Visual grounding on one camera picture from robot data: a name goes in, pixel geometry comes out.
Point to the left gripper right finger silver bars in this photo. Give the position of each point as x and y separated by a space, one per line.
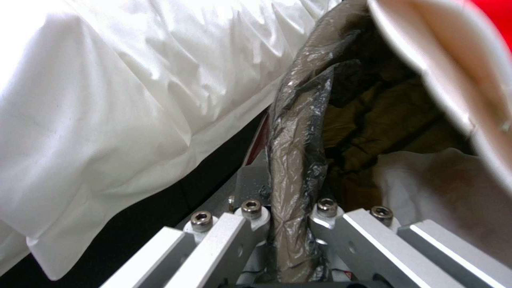
372 246

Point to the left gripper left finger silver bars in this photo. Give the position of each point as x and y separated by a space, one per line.
218 249

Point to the trash bin with grey liner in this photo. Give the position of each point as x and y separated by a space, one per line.
292 150

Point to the brown crumpled paper garbage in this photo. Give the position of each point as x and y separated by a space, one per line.
400 114

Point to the white crumpled tissue paper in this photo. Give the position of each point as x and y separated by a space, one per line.
432 186

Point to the white bed sheet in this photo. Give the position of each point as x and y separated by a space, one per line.
112 96

